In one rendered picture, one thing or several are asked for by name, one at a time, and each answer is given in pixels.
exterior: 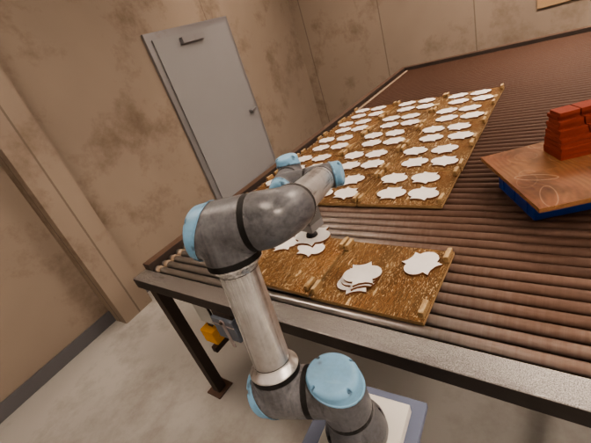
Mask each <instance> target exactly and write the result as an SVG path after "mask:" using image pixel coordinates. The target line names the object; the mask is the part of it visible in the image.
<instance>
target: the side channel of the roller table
mask: <svg viewBox="0 0 591 443"><path fill-rule="evenodd" d="M404 71H405V68H403V69H399V70H398V71H397V72H395V73H394V74H393V75H391V76H390V77H388V78H387V79H386V80H385V81H383V82H382V83H381V84H379V85H378V86H376V87H375V89H373V90H372V91H370V92H369V93H368V94H366V95H365V96H364V97H362V98H361V99H360V100H358V101H357V102H356V103H354V104H353V105H351V106H350V107H349V108H347V109H346V110H345V111H344V112H343V113H341V114H340V115H339V116H337V117H336V118H335V119H333V120H332V121H331V122H329V123H328V124H327V125H325V126H324V127H322V128H321V129H320V130H318V131H317V132H316V133H315V134H314V135H312V136H311V137H310V138H308V139H307V140H306V141H305V142H303V143H302V144H300V145H299V146H298V147H296V148H295V149H293V150H292V151H291V152H289V153H296V154H297V153H300V154H301V151H302V150H303V149H307V148H308V147H309V146H310V145H311V144H313V143H314V142H316V141H317V138H318V137H319V136H320V135H322V136H323V133H324V132H325V131H327V133H328V131H329V130H331V128H333V127H335V126H336V125H338V122H339V121H340V120H341V119H343V118H344V117H347V115H350V113H352V112H354V108H356V107H357V108H358V107H359V106H361V105H362V104H364V103H365V102H367V100H368V99H369V98H372V96H374V95H375V94H376V93H377V92H379V91H380V90H381V89H382V88H384V86H386V85H387V84H388V83H390V82H391V81H392V80H394V79H395V78H396V77H397V76H399V75H401V74H402V73H403V72H404ZM276 167H277V166H276V163H275V164H274V165H273V166H271V167H270V168H269V169H267V170H266V171H264V172H263V173H262V174H260V175H259V176H258V177H256V178H255V179H254V180H253V181H252V182H251V183H249V184H248V185H246V186H245V187H244V188H242V189H241V190H240V191H238V192H237V193H235V194H234V195H233V196H235V195H239V194H243V193H247V192H252V190H256V188H257V186H260V185H261V183H265V181H266V178H267V177H268V176H270V175H271V174H274V172H275V171H276V170H277V168H276ZM183 245H184V242H183V234H182V235H180V236H179V237H177V238H176V239H175V240H174V241H172V242H171V243H169V244H168V245H167V246H165V247H164V248H163V249H162V250H161V251H159V252H158V253H157V254H155V255H154V256H153V257H151V258H150V259H148V260H147V261H146V262H145V263H143V265H144V267H145V269H146V270H150V271H153V272H154V269H155V267H156V266H157V265H162V262H163V261H164V260H169V256H170V255H174V254H175V252H176V250H180V249H182V246H183Z"/></svg>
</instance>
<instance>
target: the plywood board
mask: <svg viewBox="0 0 591 443"><path fill-rule="evenodd" d="M481 161H482V162H483V163H484V164H485V165H486V166H487V167H488V168H489V169H491V170H492V171H493V172H494V173H495V174H496V175H497V176H498V177H500V178H501V179H502V180H503V181H504V182H505V183H506V184H507V185H509V186H510V187H511V188H512V189H513V190H514V191H515V192H517V193H518V194H519V195H520V196H521V197H522V198H523V199H524V200H526V201H527V202H528V203H529V204H530V205H531V206H532V207H533V208H534V209H535V210H536V211H537V212H538V213H539V214H541V213H544V212H549V211H553V210H558V209H561V208H566V207H574V206H578V205H582V204H587V203H591V154H590V155H586V156H579V157H575V158H571V159H567V160H564V161H560V160H558V159H557V158H556V157H554V156H552V155H550V154H548V153H547V152H545V151H544V142H539V143H536V144H532V145H529V146H525V147H521V148H518V149H511V150H508V151H504V152H500V153H497V154H493V155H489V156H483V157H481Z"/></svg>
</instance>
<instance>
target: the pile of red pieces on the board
mask: <svg viewBox="0 0 591 443"><path fill-rule="evenodd" d="M547 117H549V120H547V121H546V125H548V126H547V128H546V129H545V132H546V133H545V137H544V151H545V152H547V153H548V154H550V155H552V156H554V157H556V158H557V159H558V160H560V161H564V160H567V159H571V158H575V157H579V156H586V155H590V154H591V99H589V100H585V101H581V102H578V103H575V104H571V105H565V106H561V107H559V108H555V109H551V110H550V112H549V113H547Z"/></svg>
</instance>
